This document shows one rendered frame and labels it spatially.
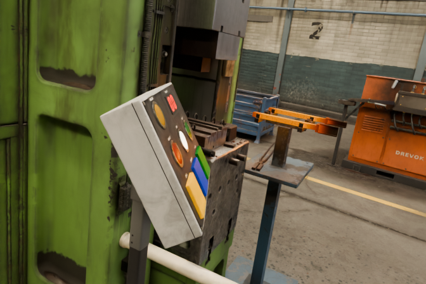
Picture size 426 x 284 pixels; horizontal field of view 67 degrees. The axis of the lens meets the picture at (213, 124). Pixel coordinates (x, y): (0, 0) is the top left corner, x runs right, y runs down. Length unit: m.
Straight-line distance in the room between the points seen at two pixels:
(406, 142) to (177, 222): 4.18
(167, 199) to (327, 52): 8.43
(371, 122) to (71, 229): 3.93
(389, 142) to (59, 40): 4.08
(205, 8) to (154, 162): 0.68
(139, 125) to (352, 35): 8.38
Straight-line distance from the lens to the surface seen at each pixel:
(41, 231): 1.50
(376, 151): 4.70
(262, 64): 9.48
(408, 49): 8.66
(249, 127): 5.09
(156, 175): 0.60
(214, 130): 1.29
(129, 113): 0.58
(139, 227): 0.84
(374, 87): 4.63
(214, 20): 1.13
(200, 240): 1.32
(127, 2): 1.00
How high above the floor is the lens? 1.30
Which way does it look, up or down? 13 degrees down
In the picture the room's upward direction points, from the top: 8 degrees clockwise
